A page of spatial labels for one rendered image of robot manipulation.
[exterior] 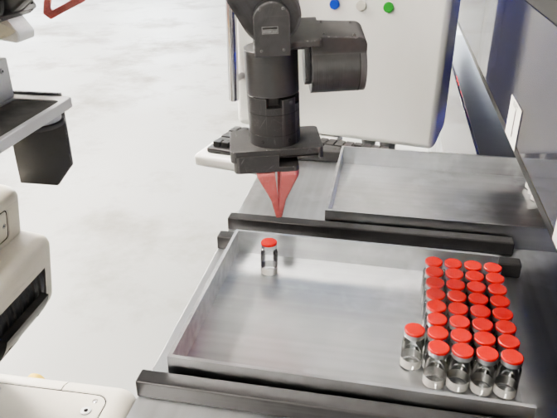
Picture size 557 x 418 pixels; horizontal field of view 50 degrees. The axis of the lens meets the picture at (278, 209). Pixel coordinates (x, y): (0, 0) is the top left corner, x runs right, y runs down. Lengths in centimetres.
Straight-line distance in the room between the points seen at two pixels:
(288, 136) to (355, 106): 78
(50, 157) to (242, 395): 60
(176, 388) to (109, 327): 160
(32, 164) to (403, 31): 80
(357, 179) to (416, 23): 44
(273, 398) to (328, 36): 35
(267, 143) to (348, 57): 12
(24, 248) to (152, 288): 132
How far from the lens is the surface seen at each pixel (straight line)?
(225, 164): 133
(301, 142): 67
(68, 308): 232
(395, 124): 142
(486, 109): 156
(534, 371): 69
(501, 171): 112
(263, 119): 64
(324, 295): 74
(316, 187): 101
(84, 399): 152
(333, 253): 79
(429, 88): 138
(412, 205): 97
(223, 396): 59
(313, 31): 63
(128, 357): 204
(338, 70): 63
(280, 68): 63
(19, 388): 160
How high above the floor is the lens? 131
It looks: 27 degrees down
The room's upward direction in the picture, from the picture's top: straight up
